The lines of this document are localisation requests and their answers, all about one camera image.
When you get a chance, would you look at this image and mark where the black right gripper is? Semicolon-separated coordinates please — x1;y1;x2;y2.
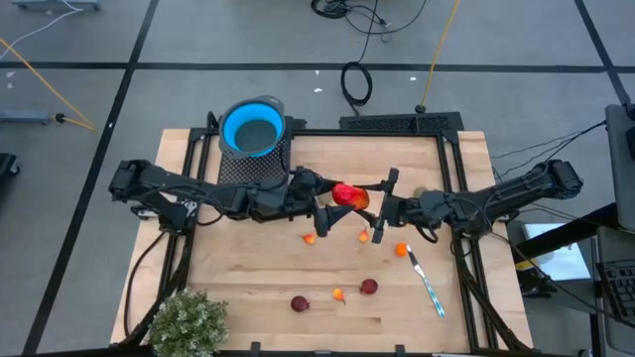
355;168;450;244

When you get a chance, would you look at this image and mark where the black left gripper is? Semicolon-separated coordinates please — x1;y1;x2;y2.
285;166;356;238

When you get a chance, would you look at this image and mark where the red orange mango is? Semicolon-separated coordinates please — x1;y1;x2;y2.
330;181;371;212

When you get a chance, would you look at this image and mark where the blue collapsible colander grey rim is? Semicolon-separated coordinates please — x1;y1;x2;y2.
217;94;288;160

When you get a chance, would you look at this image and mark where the black perforated metal panel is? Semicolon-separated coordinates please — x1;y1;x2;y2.
338;111;465;133

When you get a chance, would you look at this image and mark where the black perforated metal stand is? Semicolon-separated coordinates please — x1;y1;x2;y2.
216;133;293;187

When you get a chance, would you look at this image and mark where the green potted plant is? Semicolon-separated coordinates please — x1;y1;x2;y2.
147;288;231;357

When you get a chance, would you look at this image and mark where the black diagonal bar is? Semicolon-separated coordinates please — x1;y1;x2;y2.
513;201;621;259

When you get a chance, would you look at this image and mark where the black keyboard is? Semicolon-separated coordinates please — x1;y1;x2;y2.
596;258;635;323

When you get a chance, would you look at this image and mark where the grey stand foot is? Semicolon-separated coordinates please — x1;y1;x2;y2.
0;109;51;125
12;0;103;11

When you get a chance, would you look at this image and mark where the black floor object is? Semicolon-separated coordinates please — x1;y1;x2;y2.
0;152;21;179

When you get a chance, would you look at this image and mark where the black metal table frame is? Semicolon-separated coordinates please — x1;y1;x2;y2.
118;111;536;357

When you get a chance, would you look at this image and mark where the knife with patterned handle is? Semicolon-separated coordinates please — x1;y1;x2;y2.
405;244;446;318

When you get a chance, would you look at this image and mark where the black coiled cable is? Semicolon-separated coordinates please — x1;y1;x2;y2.
339;0;379;116

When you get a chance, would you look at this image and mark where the yellow hanging cable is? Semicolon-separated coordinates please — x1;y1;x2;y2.
0;37;96;133
418;0;461;114

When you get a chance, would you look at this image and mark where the black cable bundle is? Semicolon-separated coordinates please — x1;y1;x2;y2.
311;0;429;37

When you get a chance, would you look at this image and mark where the thin black cable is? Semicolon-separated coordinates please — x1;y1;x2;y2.
490;120;609;180

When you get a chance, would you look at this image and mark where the black power cable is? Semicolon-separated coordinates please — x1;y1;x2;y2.
122;230;168;343

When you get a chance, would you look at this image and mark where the white floor cable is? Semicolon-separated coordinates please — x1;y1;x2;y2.
0;0;86;49

